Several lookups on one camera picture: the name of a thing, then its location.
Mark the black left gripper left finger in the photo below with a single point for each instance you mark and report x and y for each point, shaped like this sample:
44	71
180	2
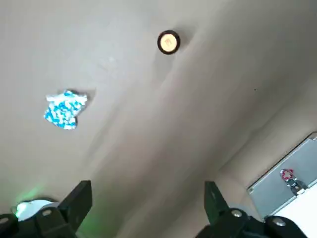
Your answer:
54	223

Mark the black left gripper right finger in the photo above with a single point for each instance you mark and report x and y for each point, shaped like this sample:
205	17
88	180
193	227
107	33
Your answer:
235	226

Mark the blue white capsule bag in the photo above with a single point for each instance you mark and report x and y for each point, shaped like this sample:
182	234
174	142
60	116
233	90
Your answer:
64	111

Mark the silver aluminium medicine case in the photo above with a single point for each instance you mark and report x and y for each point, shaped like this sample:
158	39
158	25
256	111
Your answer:
272	183

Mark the brown glass bottle orange cap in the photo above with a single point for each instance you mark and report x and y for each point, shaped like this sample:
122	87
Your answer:
169	42

